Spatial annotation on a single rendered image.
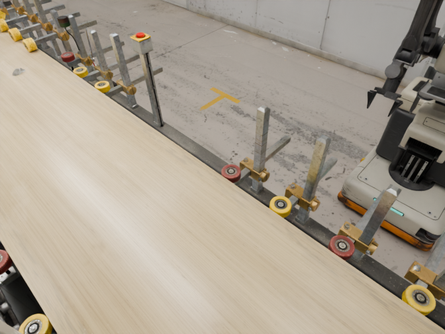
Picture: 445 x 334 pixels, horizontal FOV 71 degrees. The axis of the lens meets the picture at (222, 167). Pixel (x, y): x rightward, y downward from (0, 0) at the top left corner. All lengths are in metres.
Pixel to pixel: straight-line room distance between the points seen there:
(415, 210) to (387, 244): 0.30
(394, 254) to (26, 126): 2.23
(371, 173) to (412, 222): 0.39
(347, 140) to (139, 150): 2.00
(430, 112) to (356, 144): 1.17
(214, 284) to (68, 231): 0.56
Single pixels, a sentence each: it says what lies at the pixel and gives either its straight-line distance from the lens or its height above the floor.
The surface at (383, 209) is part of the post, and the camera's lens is 1.11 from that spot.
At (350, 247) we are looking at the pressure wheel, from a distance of 1.14.
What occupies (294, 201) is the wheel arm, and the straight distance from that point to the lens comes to 1.27.
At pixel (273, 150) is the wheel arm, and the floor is 0.83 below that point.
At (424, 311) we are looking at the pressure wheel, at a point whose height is 0.91.
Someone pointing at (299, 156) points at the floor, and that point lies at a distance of 2.70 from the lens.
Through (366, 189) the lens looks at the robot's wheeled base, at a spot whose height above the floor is 0.27.
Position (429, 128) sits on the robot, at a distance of 1.91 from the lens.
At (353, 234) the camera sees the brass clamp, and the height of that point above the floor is 0.83.
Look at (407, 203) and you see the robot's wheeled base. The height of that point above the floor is 0.28.
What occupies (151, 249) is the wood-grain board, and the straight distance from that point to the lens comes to 1.11.
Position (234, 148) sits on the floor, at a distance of 2.72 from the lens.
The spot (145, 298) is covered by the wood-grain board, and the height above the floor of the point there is 0.90.
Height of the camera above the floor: 1.84
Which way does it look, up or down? 46 degrees down
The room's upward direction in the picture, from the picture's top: 2 degrees counter-clockwise
